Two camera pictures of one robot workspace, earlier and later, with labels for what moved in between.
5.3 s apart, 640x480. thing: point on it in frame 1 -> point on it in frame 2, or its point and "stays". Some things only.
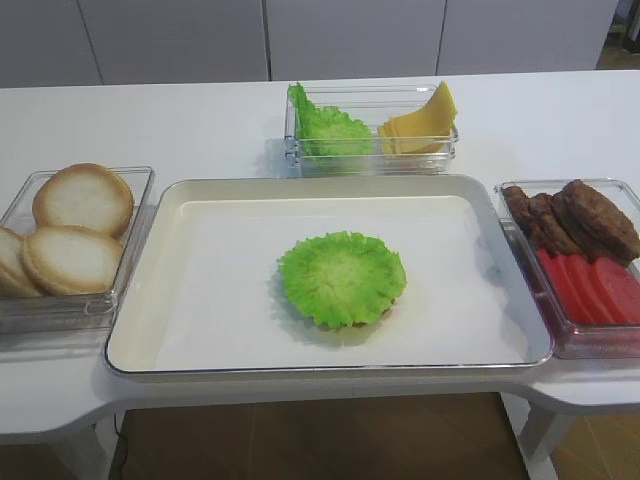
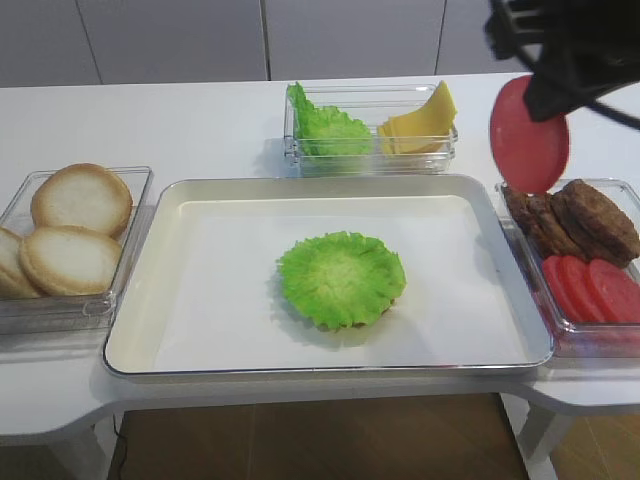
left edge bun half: x=15 y=281 stays
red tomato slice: x=622 y=287 -> x=531 y=153
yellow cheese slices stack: x=420 y=132 stays
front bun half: x=70 y=260 stays
